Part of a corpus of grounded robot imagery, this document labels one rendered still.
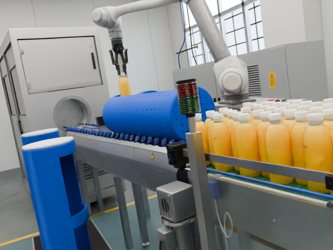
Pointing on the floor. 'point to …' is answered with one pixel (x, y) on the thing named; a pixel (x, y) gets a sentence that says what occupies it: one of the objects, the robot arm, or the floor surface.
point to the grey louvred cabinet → (272, 73)
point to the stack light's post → (201, 190)
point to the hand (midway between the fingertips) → (121, 70)
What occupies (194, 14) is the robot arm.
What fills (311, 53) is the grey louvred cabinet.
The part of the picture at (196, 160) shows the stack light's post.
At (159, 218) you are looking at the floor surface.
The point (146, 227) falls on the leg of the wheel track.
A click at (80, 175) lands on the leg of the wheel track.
